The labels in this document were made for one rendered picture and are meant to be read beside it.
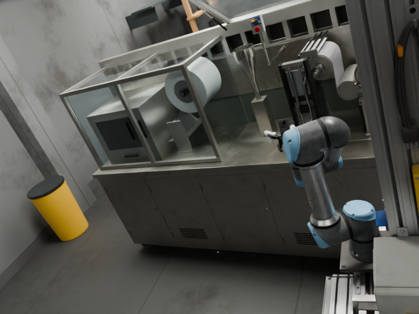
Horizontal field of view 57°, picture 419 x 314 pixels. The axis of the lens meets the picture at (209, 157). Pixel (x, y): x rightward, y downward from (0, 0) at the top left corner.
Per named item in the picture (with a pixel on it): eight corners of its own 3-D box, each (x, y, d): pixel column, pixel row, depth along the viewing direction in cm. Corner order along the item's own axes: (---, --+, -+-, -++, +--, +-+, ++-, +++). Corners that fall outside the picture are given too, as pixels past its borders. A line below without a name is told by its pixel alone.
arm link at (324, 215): (356, 244, 154) (326, 124, 131) (320, 257, 155) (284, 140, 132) (343, 227, 165) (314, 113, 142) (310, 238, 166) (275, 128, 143)
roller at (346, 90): (339, 101, 227) (335, 82, 222) (346, 83, 246) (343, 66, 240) (361, 98, 221) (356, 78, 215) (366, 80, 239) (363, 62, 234)
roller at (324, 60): (310, 81, 229) (304, 58, 223) (319, 65, 247) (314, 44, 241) (334, 77, 221) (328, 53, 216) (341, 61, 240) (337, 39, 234)
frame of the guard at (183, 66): (99, 171, 326) (57, 95, 296) (137, 136, 367) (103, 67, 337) (220, 162, 261) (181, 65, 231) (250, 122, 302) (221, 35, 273)
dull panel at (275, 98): (134, 137, 369) (123, 114, 359) (136, 135, 372) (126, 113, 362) (391, 104, 248) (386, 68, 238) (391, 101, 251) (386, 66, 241)
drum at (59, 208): (98, 218, 451) (70, 172, 424) (78, 242, 419) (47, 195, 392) (71, 220, 470) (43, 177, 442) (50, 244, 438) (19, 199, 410)
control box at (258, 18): (252, 35, 227) (247, 19, 223) (254, 32, 233) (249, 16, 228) (264, 32, 224) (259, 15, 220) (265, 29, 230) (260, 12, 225)
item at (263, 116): (257, 139, 272) (231, 62, 248) (264, 129, 282) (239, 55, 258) (276, 137, 265) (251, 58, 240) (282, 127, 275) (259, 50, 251)
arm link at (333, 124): (348, 101, 135) (333, 151, 181) (318, 113, 136) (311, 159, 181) (363, 129, 131) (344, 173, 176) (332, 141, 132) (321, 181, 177)
